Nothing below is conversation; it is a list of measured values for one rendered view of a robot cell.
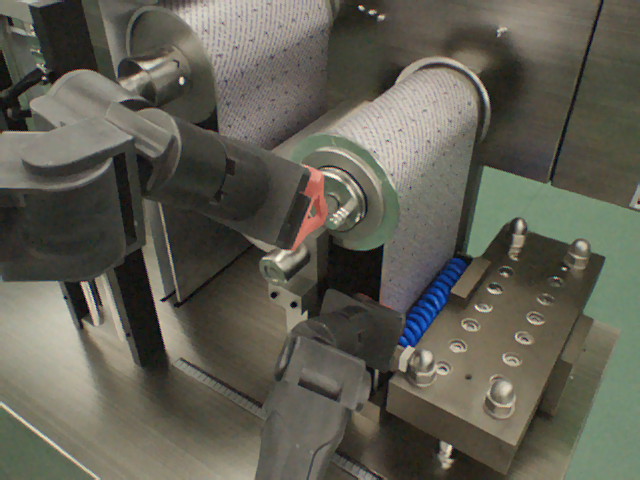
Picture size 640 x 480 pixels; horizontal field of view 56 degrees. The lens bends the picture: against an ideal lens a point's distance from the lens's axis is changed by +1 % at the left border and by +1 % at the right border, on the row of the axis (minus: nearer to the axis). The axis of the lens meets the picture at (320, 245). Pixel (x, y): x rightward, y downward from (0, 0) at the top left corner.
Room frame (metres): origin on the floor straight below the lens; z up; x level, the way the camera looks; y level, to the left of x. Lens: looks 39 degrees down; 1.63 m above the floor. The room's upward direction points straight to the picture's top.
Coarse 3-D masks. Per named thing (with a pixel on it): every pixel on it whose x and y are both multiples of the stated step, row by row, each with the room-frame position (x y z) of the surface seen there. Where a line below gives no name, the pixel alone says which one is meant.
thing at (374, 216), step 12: (312, 156) 0.58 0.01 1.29; (324, 156) 0.57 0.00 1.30; (336, 156) 0.56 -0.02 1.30; (348, 156) 0.55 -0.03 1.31; (312, 168) 0.58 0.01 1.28; (348, 168) 0.55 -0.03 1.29; (360, 168) 0.54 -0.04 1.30; (360, 180) 0.54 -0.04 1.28; (372, 180) 0.53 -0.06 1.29; (372, 192) 0.53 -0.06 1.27; (372, 204) 0.53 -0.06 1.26; (384, 204) 0.53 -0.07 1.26; (312, 216) 0.58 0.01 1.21; (372, 216) 0.53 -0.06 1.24; (360, 228) 0.54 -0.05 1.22; (372, 228) 0.53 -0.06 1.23
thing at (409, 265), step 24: (456, 192) 0.70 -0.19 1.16; (432, 216) 0.63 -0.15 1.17; (456, 216) 0.71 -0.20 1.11; (408, 240) 0.58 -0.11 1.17; (432, 240) 0.64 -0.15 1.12; (384, 264) 0.53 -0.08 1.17; (408, 264) 0.58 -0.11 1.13; (432, 264) 0.66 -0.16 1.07; (384, 288) 0.53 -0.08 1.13; (408, 288) 0.59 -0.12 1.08; (408, 312) 0.60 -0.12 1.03
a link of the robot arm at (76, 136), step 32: (64, 96) 0.38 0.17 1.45; (96, 96) 0.38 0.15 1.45; (128, 96) 0.38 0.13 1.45; (64, 128) 0.31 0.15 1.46; (96, 128) 0.31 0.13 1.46; (32, 160) 0.28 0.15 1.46; (64, 160) 0.28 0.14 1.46; (96, 160) 0.29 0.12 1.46; (128, 160) 0.30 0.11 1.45; (128, 192) 0.30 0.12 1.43; (128, 224) 0.31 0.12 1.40
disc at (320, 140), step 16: (304, 144) 0.59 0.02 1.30; (320, 144) 0.58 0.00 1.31; (336, 144) 0.57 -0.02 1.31; (352, 144) 0.55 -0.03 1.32; (368, 160) 0.54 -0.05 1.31; (384, 176) 0.53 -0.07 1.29; (384, 192) 0.53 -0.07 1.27; (384, 224) 0.53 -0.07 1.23; (336, 240) 0.56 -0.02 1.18; (352, 240) 0.55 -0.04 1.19; (368, 240) 0.54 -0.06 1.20; (384, 240) 0.53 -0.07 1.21
